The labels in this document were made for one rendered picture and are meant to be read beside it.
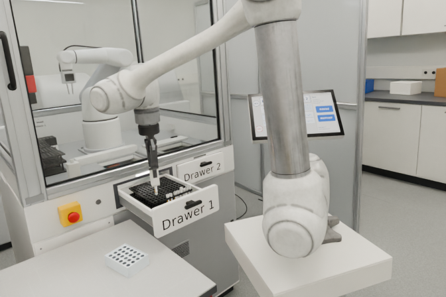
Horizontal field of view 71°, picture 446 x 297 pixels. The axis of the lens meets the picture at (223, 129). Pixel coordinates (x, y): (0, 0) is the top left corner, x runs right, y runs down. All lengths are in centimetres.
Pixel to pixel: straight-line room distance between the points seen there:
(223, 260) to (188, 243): 31
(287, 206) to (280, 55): 36
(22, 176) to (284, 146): 92
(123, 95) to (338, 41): 187
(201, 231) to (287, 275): 89
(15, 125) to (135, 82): 49
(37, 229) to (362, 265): 110
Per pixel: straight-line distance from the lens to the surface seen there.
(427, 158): 377
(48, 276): 127
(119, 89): 96
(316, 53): 264
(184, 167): 156
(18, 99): 127
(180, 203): 119
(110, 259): 118
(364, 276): 105
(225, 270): 204
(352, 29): 249
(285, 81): 75
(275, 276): 96
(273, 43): 75
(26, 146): 129
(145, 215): 126
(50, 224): 139
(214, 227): 183
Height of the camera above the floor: 142
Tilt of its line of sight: 13 degrees down
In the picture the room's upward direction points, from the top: 3 degrees counter-clockwise
